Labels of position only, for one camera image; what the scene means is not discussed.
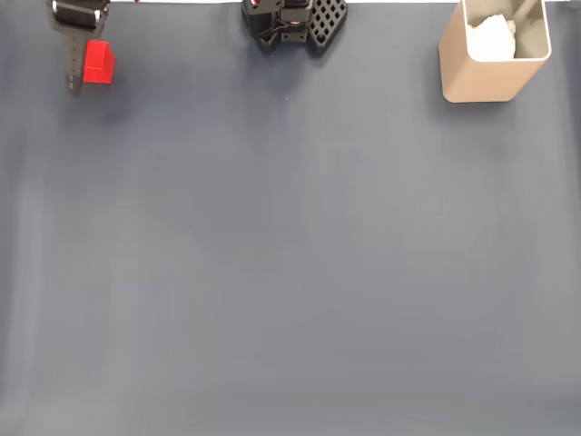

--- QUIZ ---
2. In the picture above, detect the red cube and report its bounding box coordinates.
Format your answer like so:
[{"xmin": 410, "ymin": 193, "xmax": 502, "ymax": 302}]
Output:
[{"xmin": 83, "ymin": 39, "xmax": 116, "ymax": 85}]

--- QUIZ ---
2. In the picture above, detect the beige rounded box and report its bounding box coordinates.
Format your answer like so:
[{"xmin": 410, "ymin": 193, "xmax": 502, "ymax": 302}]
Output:
[{"xmin": 438, "ymin": 0, "xmax": 554, "ymax": 104}]

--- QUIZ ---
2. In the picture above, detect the grey table mat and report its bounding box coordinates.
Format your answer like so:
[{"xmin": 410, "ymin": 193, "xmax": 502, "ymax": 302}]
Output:
[{"xmin": 0, "ymin": 2, "xmax": 581, "ymax": 436}]

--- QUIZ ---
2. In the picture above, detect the white crumpled tissue paper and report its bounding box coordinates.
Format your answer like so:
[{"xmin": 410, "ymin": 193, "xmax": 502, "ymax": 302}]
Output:
[{"xmin": 466, "ymin": 14, "xmax": 518, "ymax": 61}]

